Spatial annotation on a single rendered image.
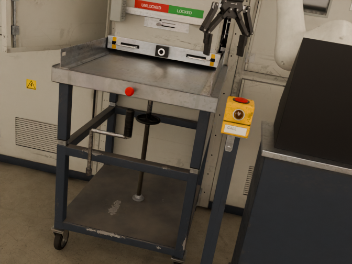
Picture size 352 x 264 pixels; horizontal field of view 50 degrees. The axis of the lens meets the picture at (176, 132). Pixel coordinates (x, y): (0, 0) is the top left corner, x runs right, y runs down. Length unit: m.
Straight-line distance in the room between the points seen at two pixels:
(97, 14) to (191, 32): 0.52
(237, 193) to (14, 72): 1.44
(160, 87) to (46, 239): 0.96
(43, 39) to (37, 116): 0.67
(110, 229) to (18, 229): 0.50
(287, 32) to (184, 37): 0.51
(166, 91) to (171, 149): 0.85
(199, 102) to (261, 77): 0.72
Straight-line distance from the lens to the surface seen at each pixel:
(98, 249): 1.87
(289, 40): 1.47
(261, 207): 1.29
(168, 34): 1.79
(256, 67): 1.95
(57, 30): 1.85
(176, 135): 2.10
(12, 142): 2.50
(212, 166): 2.15
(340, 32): 1.40
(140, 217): 1.79
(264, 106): 2.00
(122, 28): 1.84
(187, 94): 1.32
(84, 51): 1.63
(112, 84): 1.38
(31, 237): 1.95
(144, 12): 1.77
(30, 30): 1.76
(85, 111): 2.20
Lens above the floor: 1.17
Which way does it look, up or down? 21 degrees down
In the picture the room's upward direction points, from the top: 9 degrees clockwise
